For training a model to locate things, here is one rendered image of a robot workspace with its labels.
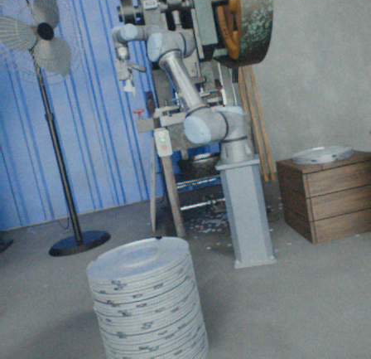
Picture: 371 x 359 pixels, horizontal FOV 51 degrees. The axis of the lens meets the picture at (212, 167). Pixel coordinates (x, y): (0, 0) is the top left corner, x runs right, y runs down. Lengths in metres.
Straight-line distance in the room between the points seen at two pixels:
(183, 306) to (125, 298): 0.16
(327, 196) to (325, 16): 2.55
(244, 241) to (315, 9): 2.82
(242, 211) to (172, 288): 0.67
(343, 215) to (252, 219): 0.45
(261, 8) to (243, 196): 1.05
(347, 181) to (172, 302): 1.06
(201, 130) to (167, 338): 0.78
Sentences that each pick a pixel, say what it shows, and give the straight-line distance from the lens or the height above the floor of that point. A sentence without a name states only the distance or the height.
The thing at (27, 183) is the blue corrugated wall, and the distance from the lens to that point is 3.68.
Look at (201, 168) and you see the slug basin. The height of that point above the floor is 0.36.
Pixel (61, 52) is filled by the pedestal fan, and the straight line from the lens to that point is 2.54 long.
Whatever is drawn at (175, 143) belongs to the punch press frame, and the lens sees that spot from 2.16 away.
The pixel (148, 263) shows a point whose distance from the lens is 1.08.
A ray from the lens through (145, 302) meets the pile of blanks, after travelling 1.03.
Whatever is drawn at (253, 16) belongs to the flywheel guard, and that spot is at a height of 1.12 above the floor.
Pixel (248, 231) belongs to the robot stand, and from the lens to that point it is 1.66.
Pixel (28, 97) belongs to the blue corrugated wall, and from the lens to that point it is 3.64.
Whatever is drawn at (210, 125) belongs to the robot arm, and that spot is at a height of 0.62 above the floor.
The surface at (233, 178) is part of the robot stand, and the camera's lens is 1.61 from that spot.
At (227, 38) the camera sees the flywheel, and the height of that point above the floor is 1.14.
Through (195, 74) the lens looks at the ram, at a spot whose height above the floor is 0.91.
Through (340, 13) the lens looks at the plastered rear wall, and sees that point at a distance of 4.15.
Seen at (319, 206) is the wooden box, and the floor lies 0.17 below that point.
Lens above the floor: 0.67
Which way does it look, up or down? 8 degrees down
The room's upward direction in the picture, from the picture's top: 11 degrees counter-clockwise
